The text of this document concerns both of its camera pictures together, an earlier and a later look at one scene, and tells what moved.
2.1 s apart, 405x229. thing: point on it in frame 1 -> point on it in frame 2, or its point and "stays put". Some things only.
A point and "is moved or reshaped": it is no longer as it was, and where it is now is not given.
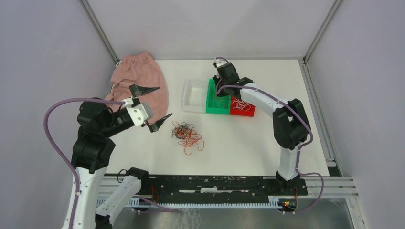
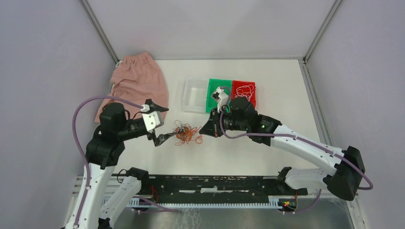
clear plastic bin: x=194 y=95 stays put
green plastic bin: x=215 y=104 stays put
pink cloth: x=140 y=68 stays put
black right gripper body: x=218 y=82 -> x=229 y=123
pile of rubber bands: x=191 y=137 is moved or reshaped
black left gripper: x=139 y=90 -> x=160 y=138
